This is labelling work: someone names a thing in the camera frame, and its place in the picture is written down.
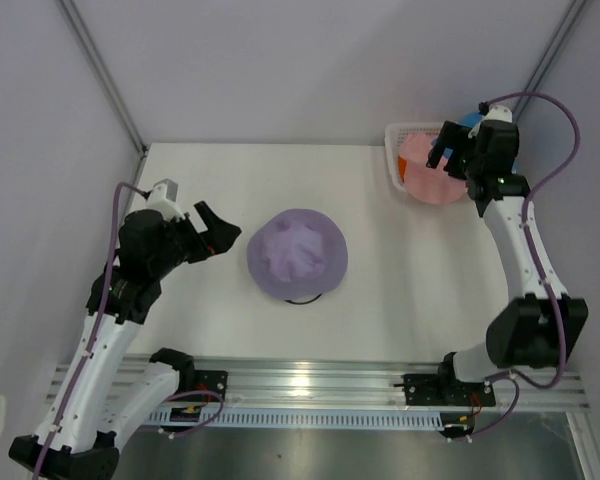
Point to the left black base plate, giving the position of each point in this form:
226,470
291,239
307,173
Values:
205,386

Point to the pink bucket hat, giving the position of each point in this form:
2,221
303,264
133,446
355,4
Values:
431,186

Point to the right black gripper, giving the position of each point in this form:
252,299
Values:
452,136

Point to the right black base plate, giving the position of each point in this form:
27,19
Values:
433,390

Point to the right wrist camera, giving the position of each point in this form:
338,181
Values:
496,112

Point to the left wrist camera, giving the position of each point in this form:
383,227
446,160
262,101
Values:
162,200

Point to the orange bucket hat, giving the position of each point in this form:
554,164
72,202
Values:
402,164

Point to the left aluminium corner post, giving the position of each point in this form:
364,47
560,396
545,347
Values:
85,41

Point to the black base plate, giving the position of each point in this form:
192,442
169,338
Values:
433,390
205,386

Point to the purple bucket hat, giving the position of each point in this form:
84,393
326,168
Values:
299,254

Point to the aluminium mounting rail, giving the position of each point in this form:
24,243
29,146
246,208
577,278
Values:
298,384

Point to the blue bucket hat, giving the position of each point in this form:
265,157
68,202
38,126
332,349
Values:
467,120

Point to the white plastic basket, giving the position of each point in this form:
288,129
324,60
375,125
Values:
394,136

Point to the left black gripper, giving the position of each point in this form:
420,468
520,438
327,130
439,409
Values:
218,237

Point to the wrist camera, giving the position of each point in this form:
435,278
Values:
162,200
496,112

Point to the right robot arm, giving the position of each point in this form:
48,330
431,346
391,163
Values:
541,323

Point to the right aluminium corner post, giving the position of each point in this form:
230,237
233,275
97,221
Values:
558,41

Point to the aluminium corner post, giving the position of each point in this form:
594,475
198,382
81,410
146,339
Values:
85,41
558,41

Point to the black wire hat stand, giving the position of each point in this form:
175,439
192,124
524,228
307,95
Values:
304,301

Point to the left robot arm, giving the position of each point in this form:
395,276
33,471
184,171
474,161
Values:
82,436

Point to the white slotted cable duct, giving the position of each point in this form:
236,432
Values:
393,420

